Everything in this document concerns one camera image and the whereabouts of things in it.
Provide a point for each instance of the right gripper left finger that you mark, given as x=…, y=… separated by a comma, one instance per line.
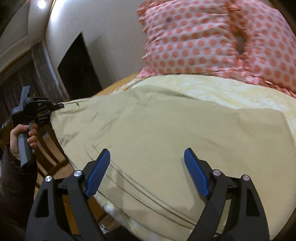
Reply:
x=48, y=219

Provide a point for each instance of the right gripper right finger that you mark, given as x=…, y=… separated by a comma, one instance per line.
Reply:
x=233, y=209

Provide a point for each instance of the beige khaki pants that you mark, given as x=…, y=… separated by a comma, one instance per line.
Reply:
x=147, y=129

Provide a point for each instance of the dark sleeved left forearm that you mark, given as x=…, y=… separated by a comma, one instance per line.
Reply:
x=17, y=195

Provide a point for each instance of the person's left hand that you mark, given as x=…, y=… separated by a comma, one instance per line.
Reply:
x=32, y=139

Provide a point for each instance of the dark window curtain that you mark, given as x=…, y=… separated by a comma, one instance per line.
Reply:
x=33, y=68

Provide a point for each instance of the black television screen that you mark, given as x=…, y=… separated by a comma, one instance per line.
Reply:
x=77, y=72

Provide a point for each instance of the ceiling spot light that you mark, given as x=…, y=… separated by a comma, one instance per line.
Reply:
x=42, y=4

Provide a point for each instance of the cream patterned bed sheet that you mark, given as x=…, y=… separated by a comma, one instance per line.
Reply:
x=208, y=90

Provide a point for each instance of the left pink polka-dot pillow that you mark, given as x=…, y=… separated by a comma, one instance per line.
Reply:
x=189, y=37

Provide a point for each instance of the pink polka-dot pillow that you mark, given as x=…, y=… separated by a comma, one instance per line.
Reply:
x=268, y=56
x=189, y=37

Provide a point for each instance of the right pink polka-dot pillow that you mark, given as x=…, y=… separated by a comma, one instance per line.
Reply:
x=268, y=56

